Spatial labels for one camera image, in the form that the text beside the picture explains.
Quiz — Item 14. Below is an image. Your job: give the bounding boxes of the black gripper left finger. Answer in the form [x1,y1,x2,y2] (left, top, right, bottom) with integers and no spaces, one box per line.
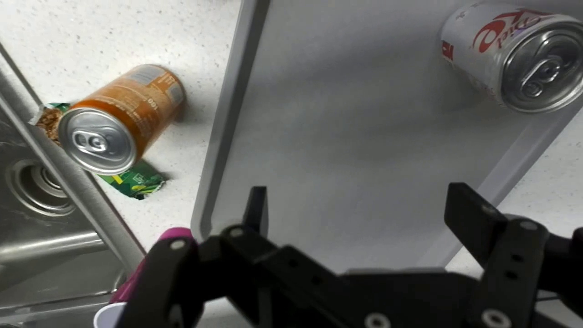
[114,184,402,328]

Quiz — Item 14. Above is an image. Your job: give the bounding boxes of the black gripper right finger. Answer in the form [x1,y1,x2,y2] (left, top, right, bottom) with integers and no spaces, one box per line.
[442,181,583,328]

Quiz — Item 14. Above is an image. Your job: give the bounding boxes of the orange soda can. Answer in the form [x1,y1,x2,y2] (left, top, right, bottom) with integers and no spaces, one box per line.
[56,62,187,177]

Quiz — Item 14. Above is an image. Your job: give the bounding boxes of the silver Diet Coke can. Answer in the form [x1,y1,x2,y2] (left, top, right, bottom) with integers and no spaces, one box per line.
[438,2,583,115]

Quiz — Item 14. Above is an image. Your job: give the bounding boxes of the grey plastic tray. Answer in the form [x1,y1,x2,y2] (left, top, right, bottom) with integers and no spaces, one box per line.
[189,0,583,275]

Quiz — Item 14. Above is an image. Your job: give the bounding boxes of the magenta plastic cup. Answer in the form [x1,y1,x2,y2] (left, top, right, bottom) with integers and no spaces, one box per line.
[90,226,196,328]

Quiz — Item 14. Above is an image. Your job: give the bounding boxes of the green snack packet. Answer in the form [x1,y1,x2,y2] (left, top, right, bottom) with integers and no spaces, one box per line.
[32,101,169,201]

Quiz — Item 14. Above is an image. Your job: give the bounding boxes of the stainless steel double sink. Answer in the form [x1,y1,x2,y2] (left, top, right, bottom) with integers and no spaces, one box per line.
[0,42,147,328]

